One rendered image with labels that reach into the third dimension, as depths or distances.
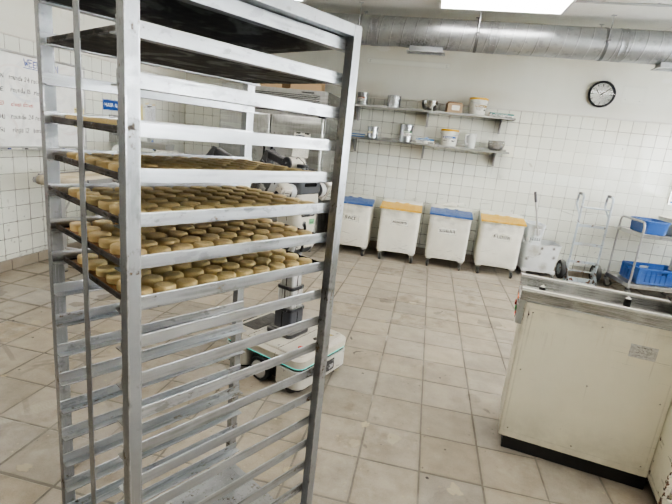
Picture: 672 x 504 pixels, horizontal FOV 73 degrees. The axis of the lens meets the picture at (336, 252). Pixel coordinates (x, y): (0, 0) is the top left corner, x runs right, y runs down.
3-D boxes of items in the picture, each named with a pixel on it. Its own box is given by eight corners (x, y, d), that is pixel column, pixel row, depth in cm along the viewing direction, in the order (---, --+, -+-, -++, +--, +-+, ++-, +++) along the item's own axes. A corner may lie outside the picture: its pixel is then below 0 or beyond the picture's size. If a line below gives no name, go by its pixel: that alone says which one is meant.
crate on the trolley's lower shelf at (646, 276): (662, 280, 578) (667, 265, 573) (682, 289, 541) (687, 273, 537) (618, 274, 580) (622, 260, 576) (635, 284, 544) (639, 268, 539)
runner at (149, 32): (340, 86, 130) (342, 75, 129) (348, 86, 128) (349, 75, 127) (109, 33, 82) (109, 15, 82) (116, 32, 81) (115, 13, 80)
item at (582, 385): (628, 452, 251) (674, 301, 229) (644, 494, 220) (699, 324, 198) (496, 414, 275) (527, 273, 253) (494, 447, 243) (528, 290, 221)
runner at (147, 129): (334, 150, 134) (335, 140, 133) (341, 151, 132) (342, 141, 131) (111, 134, 87) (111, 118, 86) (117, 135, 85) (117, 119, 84)
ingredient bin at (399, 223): (373, 259, 605) (380, 202, 586) (378, 248, 666) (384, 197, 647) (414, 265, 596) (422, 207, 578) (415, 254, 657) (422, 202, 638)
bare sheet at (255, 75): (250, 83, 152) (250, 78, 151) (338, 83, 126) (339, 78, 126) (46, 43, 107) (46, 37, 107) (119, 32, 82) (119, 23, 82)
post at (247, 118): (230, 465, 194) (252, 38, 153) (234, 469, 192) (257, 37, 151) (224, 468, 192) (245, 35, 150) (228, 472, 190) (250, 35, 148)
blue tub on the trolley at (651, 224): (651, 231, 563) (655, 218, 559) (669, 237, 524) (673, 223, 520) (625, 228, 566) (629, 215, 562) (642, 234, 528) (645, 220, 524)
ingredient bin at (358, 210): (327, 252, 615) (332, 196, 597) (334, 242, 676) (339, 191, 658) (366, 257, 608) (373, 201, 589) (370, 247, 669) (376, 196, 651)
